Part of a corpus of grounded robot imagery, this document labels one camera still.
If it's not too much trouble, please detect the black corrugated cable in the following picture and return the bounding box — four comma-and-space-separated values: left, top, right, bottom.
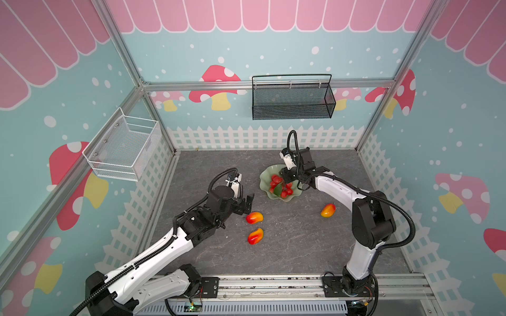
285, 129, 416, 250
66, 167, 239, 316

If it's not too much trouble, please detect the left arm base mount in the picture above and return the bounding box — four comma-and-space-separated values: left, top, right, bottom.
175, 276, 220, 300

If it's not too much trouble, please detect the green wavy fruit bowl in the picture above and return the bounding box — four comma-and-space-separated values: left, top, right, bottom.
260, 165, 303, 202

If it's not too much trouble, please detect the red yellow mango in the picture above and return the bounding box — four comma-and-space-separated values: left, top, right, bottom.
246, 212, 264, 225
247, 229, 264, 245
320, 204, 336, 218

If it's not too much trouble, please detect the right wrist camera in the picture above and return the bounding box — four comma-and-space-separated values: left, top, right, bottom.
279, 147, 296, 170

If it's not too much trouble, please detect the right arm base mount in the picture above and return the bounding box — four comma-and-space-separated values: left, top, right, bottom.
321, 273, 378, 302

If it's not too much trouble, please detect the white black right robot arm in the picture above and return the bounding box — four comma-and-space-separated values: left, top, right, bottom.
280, 148, 396, 296

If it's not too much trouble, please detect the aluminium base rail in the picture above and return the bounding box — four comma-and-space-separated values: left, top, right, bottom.
136, 273, 443, 315

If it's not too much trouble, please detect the red strawberry bunch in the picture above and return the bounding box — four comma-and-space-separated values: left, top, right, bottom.
270, 175, 293, 199

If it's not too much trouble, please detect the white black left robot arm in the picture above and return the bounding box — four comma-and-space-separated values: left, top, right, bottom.
72, 186, 254, 315

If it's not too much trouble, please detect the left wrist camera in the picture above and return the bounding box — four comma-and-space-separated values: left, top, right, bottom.
226, 172, 243, 199

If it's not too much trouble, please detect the black corrugated cable right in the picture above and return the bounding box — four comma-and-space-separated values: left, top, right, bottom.
285, 129, 416, 250

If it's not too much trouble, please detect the white wire wall basket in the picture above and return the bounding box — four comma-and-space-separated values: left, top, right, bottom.
82, 108, 162, 182

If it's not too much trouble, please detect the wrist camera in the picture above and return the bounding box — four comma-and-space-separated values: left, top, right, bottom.
279, 147, 296, 170
226, 172, 243, 199

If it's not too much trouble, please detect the black corrugated cable left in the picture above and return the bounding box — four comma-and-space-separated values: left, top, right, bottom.
66, 167, 239, 316

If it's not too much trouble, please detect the black mesh wall basket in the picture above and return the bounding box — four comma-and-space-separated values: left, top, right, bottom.
251, 74, 337, 121

